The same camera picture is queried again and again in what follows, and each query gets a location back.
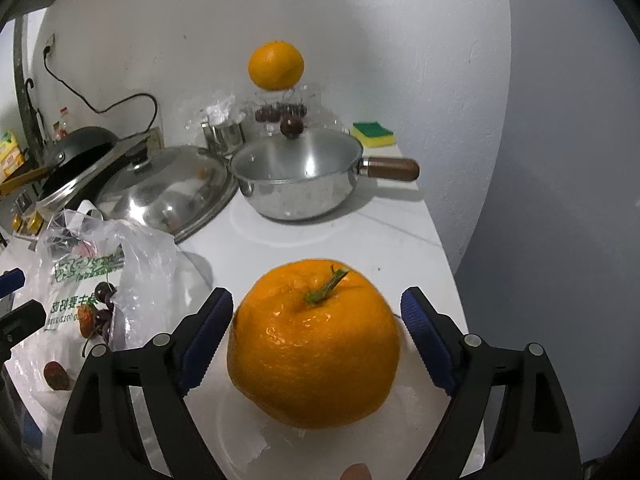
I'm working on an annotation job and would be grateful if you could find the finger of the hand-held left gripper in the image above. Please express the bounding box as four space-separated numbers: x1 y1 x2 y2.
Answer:
0 269 26 302
0 300 47 358

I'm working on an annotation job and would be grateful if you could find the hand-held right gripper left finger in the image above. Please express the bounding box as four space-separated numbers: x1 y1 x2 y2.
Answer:
52 287 234 480

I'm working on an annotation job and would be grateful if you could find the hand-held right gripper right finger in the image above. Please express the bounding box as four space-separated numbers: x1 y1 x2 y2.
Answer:
400 286 586 480

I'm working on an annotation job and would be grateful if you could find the red strawberry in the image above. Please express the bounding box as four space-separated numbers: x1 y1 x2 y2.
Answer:
43 361 72 392
78 304 99 339

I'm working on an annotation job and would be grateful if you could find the clear plastic bag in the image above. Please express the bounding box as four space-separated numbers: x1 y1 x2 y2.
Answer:
2 207 213 411

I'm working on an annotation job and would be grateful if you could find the large orange with stem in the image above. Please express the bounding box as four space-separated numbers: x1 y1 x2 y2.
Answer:
226 259 402 430

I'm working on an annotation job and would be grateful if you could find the white plate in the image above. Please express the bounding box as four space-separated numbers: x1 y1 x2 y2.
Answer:
216 310 453 480

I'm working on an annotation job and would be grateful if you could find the kitchen scale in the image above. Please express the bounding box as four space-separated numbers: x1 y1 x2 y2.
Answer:
10 195 51 236

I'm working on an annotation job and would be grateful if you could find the yellow package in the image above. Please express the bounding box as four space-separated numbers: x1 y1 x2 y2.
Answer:
0 130 26 181

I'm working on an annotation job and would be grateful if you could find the steel pot lid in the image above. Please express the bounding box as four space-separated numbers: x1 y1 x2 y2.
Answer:
95 145 240 243

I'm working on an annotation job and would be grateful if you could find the black wok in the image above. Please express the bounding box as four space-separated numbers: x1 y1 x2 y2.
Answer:
0 126 121 201

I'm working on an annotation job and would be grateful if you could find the black hooked rod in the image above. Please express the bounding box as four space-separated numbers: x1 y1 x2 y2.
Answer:
25 78 46 147

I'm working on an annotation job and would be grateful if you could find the induction cooker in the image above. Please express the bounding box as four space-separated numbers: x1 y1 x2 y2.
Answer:
35 127 163 211

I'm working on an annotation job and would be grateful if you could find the metal pipe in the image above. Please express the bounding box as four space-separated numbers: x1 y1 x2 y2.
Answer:
12 15 43 161

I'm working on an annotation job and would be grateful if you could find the steel cup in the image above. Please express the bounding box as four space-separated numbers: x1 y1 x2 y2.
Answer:
201 115 247 156

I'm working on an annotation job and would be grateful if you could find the yellow green sponge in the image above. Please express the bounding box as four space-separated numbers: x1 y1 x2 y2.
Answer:
351 121 396 149

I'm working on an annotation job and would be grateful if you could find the crumpled clear plastic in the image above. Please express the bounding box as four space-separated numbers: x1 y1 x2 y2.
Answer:
187 94 247 127

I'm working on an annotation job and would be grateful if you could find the clear glass container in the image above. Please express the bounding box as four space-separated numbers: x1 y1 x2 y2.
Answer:
245 82 346 136

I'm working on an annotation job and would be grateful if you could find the small orange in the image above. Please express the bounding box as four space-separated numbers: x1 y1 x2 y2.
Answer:
248 41 305 91

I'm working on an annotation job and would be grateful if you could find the steel saucepan with wooden handle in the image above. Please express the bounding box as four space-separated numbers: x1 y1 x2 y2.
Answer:
230 127 421 222

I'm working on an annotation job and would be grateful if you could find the black power cable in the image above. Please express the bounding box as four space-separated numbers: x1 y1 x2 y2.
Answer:
42 49 160 133

